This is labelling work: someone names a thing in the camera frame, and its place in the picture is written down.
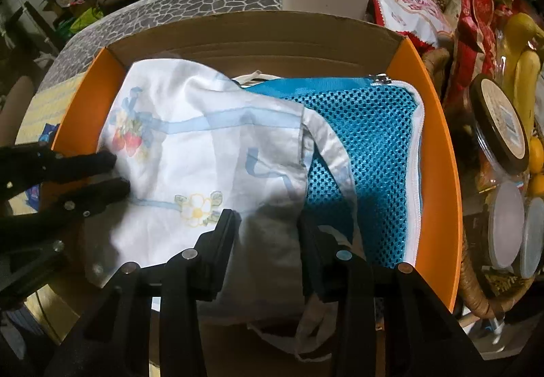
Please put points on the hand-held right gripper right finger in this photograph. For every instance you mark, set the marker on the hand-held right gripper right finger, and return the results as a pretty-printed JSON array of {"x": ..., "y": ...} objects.
[{"x": 310, "y": 241}]

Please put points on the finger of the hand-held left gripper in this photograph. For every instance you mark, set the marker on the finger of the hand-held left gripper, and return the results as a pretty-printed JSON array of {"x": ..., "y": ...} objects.
[
  {"x": 85, "y": 162},
  {"x": 102, "y": 194}
]

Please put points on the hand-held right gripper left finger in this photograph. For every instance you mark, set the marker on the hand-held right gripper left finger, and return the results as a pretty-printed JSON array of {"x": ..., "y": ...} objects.
[{"x": 223, "y": 232}]

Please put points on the white printed cloth garment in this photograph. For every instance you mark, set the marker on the white printed cloth garment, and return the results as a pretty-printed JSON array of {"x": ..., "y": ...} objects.
[{"x": 204, "y": 139}]

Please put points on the orange cardboard box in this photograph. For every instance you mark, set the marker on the orange cardboard box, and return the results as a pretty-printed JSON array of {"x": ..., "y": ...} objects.
[{"x": 437, "y": 147}]

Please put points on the blue wet wipes packet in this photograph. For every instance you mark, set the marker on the blue wet wipes packet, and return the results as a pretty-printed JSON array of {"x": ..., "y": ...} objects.
[{"x": 49, "y": 133}]

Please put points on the brown chair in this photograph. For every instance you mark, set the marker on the brown chair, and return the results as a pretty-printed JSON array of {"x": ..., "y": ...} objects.
[{"x": 15, "y": 105}]

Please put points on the blue mesh pouch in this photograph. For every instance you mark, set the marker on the blue mesh pouch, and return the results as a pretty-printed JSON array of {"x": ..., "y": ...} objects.
[{"x": 374, "y": 156}]

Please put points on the wicker basket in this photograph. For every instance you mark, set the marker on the wicker basket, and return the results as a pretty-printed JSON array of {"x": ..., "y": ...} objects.
[{"x": 476, "y": 287}]

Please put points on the round clear lidded container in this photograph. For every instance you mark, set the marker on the round clear lidded container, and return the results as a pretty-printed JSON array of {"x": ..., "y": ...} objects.
[
  {"x": 534, "y": 238},
  {"x": 505, "y": 224}
]

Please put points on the clear jar with brown lid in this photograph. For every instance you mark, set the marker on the clear jar with brown lid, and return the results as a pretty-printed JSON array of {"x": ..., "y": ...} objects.
[{"x": 499, "y": 126}]

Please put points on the yellow lemon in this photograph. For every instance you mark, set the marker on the yellow lemon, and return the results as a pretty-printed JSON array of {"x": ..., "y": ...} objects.
[{"x": 537, "y": 153}]

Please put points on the red and white snack bag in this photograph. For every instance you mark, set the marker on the red and white snack bag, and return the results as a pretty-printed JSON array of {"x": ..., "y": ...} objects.
[{"x": 408, "y": 7}]

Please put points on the red snack packets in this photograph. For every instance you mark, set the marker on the red snack packets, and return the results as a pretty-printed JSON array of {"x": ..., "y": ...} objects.
[{"x": 476, "y": 32}]

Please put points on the yellow bananas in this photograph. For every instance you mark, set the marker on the yellow bananas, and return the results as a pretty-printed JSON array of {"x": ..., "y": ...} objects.
[{"x": 525, "y": 62}]

